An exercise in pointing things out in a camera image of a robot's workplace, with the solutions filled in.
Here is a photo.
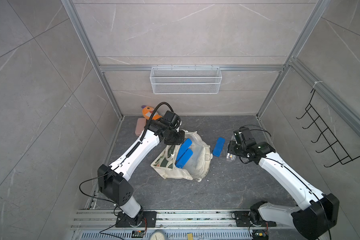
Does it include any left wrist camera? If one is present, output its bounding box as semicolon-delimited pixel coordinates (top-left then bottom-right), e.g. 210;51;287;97
162;111;181;129

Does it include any beige canvas bag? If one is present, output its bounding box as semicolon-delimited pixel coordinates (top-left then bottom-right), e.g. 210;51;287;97
151;131;213;182

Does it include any white wire mesh basket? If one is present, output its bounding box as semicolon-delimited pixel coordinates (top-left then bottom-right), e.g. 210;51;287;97
150;67;222;95

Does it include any pink rectangular case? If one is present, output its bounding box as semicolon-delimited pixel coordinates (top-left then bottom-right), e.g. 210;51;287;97
135;118;147;137

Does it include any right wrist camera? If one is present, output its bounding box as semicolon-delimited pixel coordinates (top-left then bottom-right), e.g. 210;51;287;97
234;127;257;147

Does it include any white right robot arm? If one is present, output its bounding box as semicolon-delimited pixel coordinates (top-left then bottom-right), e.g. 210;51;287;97
228;141;340;240

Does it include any orange plush shark toy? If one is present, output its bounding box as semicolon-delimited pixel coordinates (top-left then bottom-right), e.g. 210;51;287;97
142;106;162;120

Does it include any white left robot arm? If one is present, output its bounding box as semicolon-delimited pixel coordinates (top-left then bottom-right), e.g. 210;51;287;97
98;102;185;219

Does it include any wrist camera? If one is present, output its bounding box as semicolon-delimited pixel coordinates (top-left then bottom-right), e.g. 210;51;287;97
234;127;257;147
162;111;181;129

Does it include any clear pink compass case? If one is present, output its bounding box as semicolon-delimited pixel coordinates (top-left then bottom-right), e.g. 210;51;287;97
226;140;237;162

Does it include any blue compass set case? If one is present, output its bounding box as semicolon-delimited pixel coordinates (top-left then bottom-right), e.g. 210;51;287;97
213;137;226;157

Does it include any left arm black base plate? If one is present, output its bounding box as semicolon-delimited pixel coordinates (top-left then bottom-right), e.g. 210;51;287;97
116;211;157;228

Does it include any black wire hook rack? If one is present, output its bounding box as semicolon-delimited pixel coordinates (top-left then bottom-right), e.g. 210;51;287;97
296;90;360;168

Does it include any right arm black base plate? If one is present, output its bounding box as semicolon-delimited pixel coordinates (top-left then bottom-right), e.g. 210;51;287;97
231;210;277;227

